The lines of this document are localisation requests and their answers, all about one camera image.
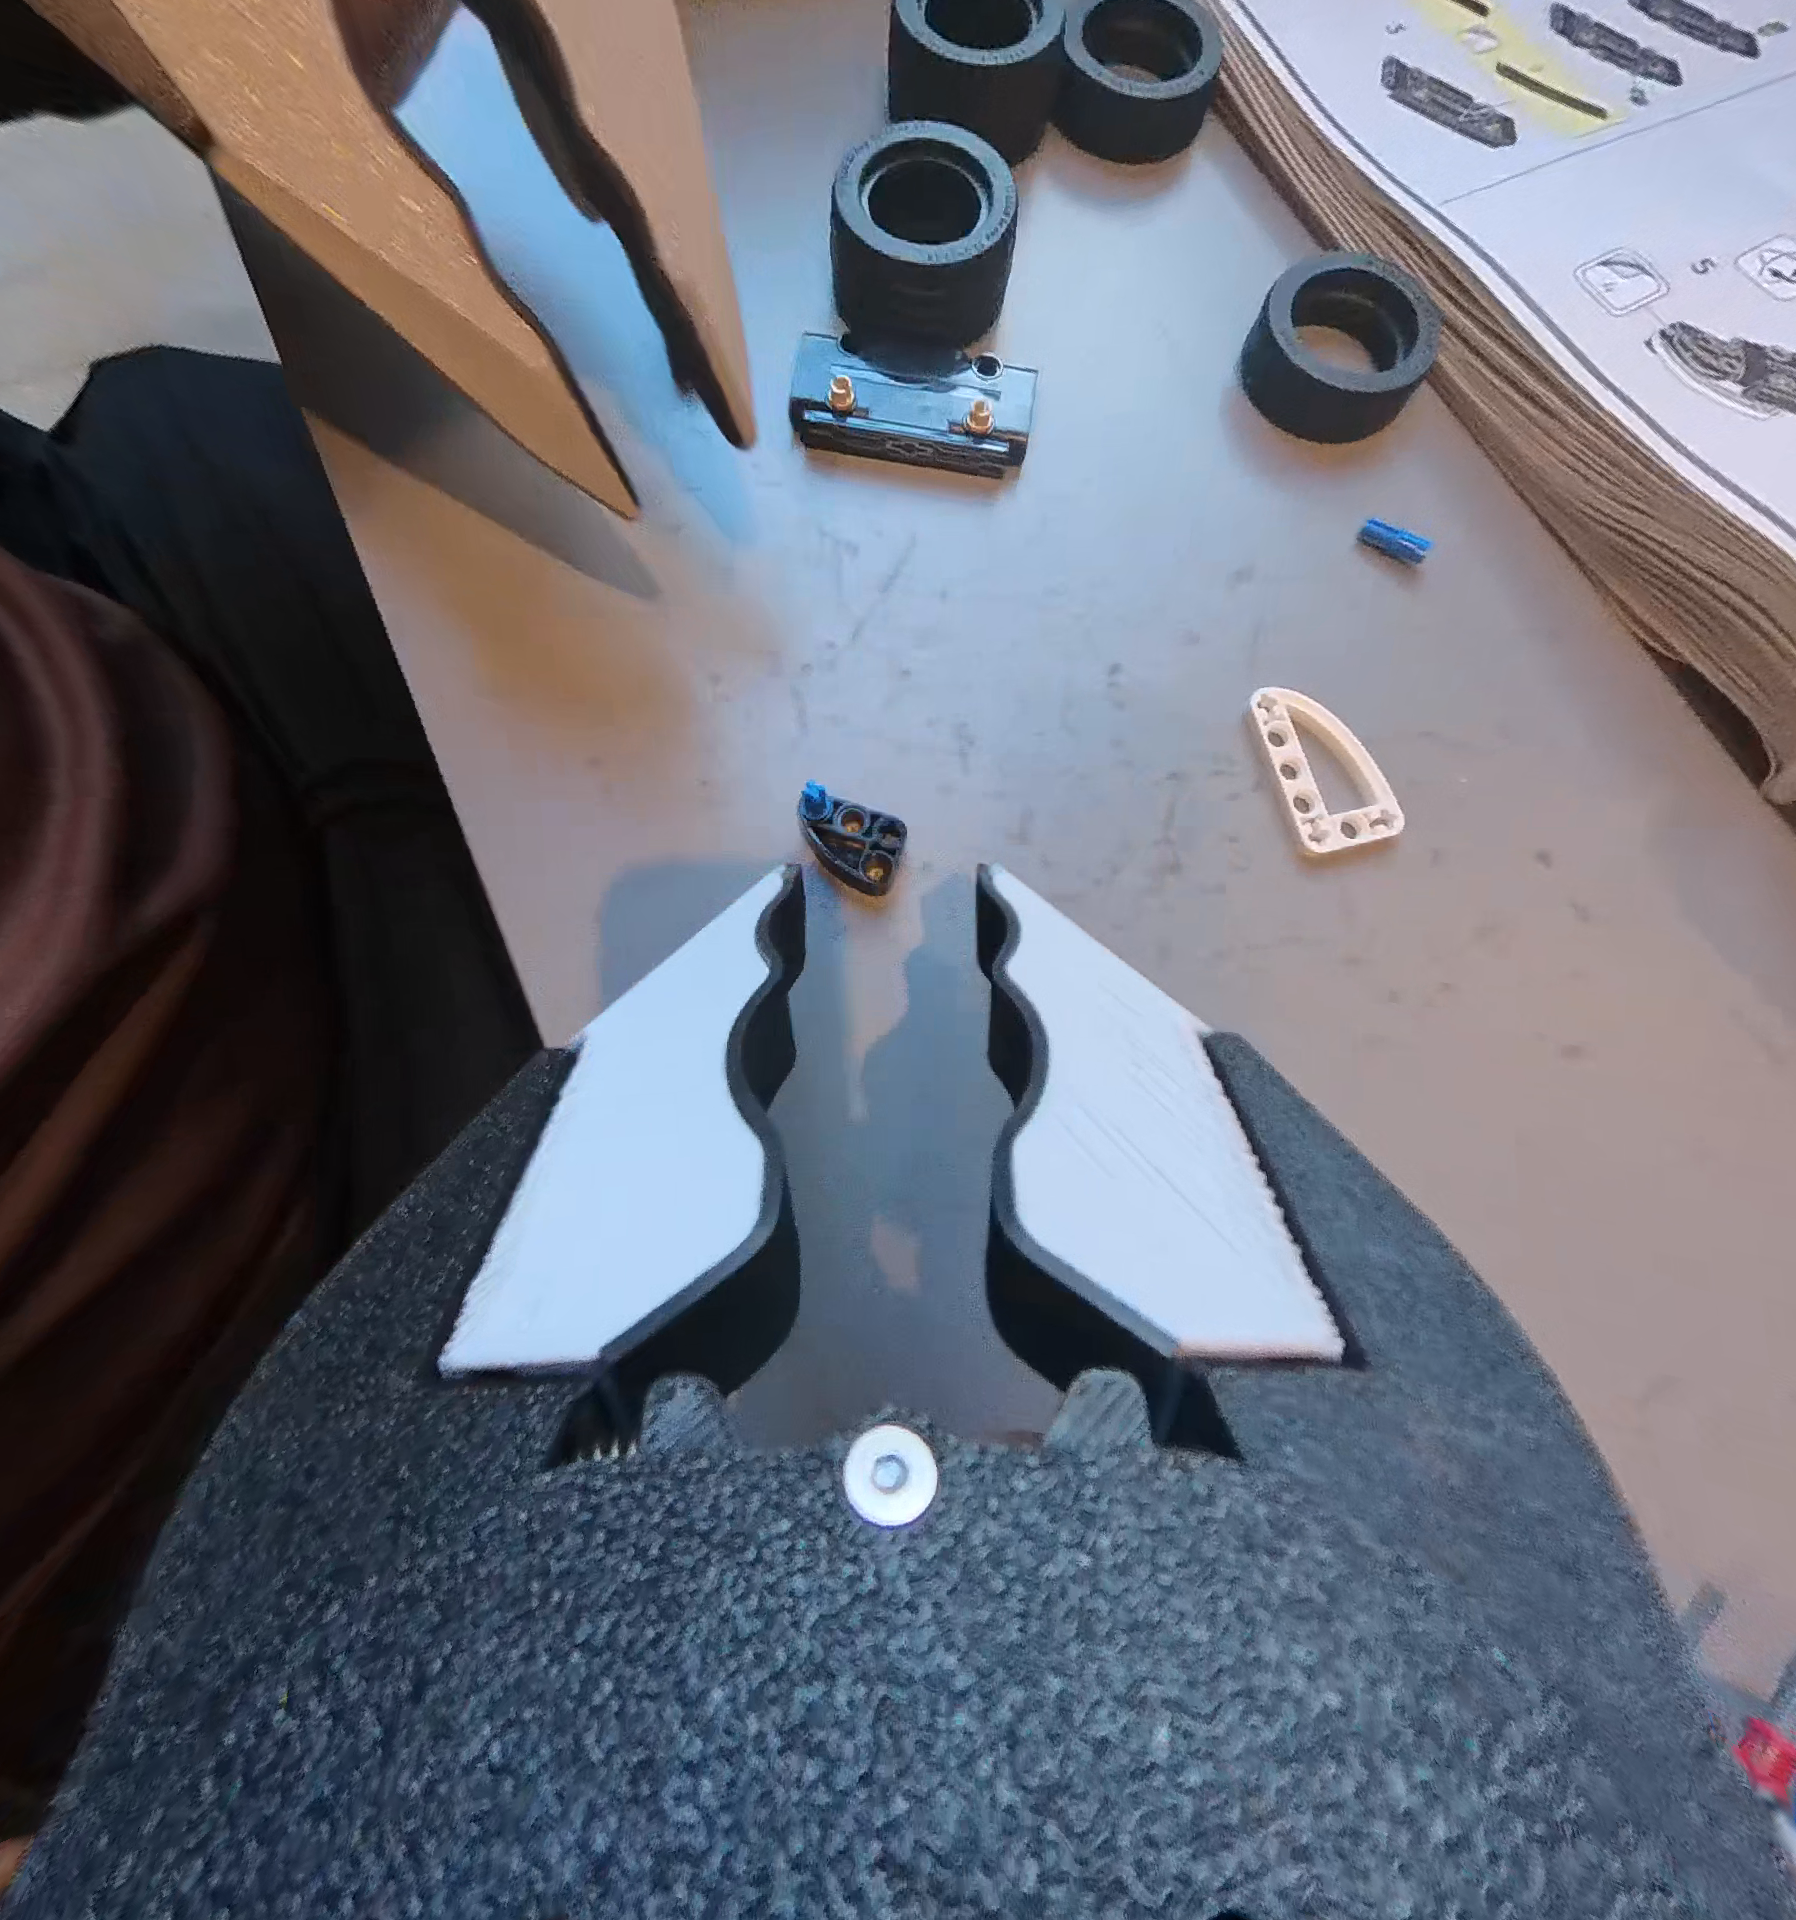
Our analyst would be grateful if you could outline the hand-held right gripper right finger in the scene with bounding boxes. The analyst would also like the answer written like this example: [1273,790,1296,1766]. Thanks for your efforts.
[976,862,1349,1419]

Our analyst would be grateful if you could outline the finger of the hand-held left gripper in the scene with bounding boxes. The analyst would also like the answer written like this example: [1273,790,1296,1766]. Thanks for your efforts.
[464,0,764,450]
[31,0,648,522]

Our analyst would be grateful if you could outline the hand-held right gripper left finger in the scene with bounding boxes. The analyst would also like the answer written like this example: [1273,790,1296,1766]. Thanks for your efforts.
[440,862,808,1427]

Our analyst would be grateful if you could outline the black brick plate assembly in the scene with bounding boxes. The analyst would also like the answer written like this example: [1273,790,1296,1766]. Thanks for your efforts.
[786,332,1048,483]

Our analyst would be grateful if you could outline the white curved frame brick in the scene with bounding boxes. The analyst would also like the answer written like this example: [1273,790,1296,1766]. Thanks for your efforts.
[1246,684,1400,855]

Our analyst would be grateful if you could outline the black triangular holed brick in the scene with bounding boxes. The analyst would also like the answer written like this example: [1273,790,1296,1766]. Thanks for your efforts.
[797,779,909,899]

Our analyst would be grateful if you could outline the grey desk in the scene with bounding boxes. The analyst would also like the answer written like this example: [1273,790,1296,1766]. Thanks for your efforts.
[218,0,1796,1773]

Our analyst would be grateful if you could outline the black toy tyre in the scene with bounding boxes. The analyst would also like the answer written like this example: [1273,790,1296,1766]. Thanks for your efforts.
[1238,253,1442,443]
[885,0,1067,168]
[831,118,1023,345]
[1064,0,1220,168]

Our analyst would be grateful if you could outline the person's black pants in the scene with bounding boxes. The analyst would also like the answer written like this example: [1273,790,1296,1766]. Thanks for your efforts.
[0,345,542,1202]

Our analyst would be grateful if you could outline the person's brown shirt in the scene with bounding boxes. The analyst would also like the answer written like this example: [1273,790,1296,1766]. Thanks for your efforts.
[0,510,331,1800]

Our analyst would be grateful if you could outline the open instruction booklet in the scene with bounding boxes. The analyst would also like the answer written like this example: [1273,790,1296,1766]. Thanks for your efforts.
[1206,0,1796,815]

